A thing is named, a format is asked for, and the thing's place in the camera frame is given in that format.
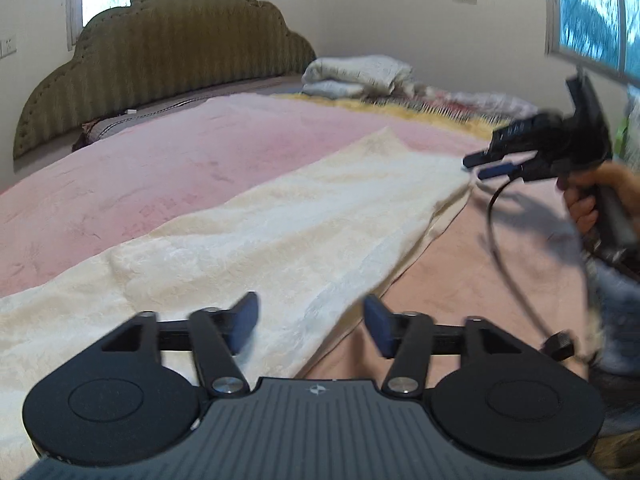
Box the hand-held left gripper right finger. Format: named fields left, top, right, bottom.
left=364, top=294, right=528, bottom=400

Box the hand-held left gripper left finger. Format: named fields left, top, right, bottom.
left=101, top=291, right=260, bottom=400

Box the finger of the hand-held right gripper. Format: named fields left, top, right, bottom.
left=477, top=160, right=557, bottom=184
left=462, top=146, right=538, bottom=170

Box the cream white towel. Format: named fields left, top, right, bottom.
left=0, top=127, right=473, bottom=466

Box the person's right hand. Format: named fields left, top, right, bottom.
left=562, top=162, right=640, bottom=238

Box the colourful patterned blanket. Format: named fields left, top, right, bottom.
left=272, top=85, right=542, bottom=142

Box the large side window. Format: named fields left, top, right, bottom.
left=546, top=0, right=640, bottom=80

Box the folded white quilt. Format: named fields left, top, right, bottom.
left=301, top=54, right=417, bottom=99

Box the pink blanket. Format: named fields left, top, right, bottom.
left=0, top=92, right=601, bottom=382

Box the person's grey fluffy clothing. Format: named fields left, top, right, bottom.
left=582, top=252, right=640, bottom=378

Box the grey striped pillow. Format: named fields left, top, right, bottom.
left=71, top=104, right=213, bottom=152

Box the olive padded headboard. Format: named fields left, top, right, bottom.
left=12, top=0, right=317, bottom=162

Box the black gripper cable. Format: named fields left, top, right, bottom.
left=487, top=180, right=576, bottom=362

